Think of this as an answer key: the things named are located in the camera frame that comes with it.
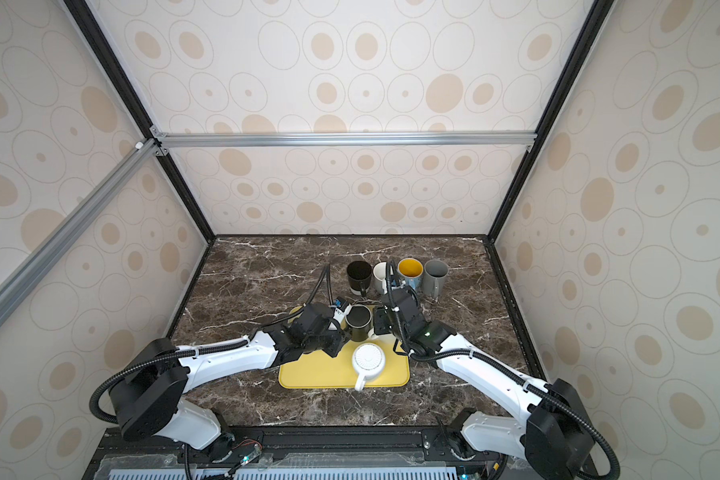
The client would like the yellow plastic tray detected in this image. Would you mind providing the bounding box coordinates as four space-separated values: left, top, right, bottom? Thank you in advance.
279 306 410 389

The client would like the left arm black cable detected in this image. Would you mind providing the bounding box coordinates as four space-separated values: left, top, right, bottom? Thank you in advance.
263 263 334 331

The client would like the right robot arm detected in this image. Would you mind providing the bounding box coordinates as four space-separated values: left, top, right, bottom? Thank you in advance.
374 286 621 479

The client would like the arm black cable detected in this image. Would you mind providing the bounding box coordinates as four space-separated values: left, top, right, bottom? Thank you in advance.
263 263 334 331
385 259 421 355

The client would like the black mug white base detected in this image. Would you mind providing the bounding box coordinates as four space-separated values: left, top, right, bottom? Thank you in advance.
346 260 373 297

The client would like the blue mug yellow inside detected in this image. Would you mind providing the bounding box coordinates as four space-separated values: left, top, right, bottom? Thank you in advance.
397 258 424 291

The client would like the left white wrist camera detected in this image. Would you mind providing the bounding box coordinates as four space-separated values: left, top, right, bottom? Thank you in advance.
328 306 346 331

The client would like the large grey mug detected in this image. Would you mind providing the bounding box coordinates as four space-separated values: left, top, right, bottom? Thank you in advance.
421 259 450 299

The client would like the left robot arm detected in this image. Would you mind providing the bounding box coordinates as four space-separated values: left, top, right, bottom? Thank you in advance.
89 298 352 450

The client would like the white mug upside down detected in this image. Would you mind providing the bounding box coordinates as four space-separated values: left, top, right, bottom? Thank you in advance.
351 343 386 391

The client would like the small grey mug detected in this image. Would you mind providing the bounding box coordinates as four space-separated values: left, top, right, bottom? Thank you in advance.
372 262 387 295

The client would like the horizontal aluminium rail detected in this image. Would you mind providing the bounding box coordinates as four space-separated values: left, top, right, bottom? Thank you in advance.
157 131 536 148

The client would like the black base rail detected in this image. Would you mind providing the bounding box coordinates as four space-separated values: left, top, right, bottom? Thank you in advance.
83 425 538 479

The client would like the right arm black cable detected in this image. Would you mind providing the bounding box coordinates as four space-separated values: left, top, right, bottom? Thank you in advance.
385 259 421 355

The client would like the left slanted aluminium rail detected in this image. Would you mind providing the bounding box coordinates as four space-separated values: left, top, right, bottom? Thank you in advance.
0 138 158 327

